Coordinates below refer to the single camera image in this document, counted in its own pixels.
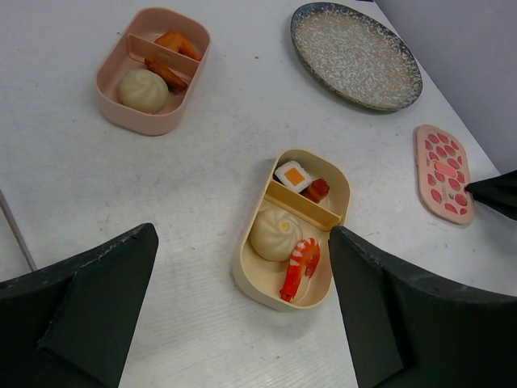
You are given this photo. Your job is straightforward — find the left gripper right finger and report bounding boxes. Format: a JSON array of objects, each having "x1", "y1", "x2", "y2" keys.
[{"x1": 329, "y1": 226, "x2": 516, "y2": 387}]

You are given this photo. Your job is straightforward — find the metal tongs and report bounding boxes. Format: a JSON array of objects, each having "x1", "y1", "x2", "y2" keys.
[{"x1": 0, "y1": 192, "x2": 38, "y2": 272}]

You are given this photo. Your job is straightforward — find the fried nugget toy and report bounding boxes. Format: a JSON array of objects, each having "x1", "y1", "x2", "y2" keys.
[{"x1": 144, "y1": 56, "x2": 188, "y2": 92}]

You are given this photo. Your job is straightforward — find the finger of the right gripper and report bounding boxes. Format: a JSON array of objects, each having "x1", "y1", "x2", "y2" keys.
[{"x1": 465, "y1": 170, "x2": 517, "y2": 221}]

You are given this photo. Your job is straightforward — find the pink perforated lid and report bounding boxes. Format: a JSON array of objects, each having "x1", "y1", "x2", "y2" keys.
[{"x1": 414, "y1": 124, "x2": 475, "y2": 226}]

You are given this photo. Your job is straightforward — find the small salmon sushi toy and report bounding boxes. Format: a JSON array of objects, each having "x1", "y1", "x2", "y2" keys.
[{"x1": 301, "y1": 178, "x2": 330, "y2": 204}]

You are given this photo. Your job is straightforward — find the rice ball toy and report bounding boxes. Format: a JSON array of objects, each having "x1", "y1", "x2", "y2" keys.
[
  {"x1": 249, "y1": 209, "x2": 303, "y2": 262},
  {"x1": 117, "y1": 69, "x2": 169, "y2": 114}
]

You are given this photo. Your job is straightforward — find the sushi roll toy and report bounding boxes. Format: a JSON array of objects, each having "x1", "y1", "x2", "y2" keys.
[{"x1": 274, "y1": 161, "x2": 313, "y2": 193}]

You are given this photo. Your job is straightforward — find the orange fried shrimp toy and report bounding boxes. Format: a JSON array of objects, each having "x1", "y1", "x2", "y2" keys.
[{"x1": 154, "y1": 31, "x2": 202, "y2": 61}]

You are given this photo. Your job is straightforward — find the grey speckled plate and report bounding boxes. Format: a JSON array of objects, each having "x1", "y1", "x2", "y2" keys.
[{"x1": 290, "y1": 2, "x2": 423, "y2": 112}]

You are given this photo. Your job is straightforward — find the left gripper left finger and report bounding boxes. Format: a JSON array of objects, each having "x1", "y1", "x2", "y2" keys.
[{"x1": 1, "y1": 223, "x2": 158, "y2": 387}]

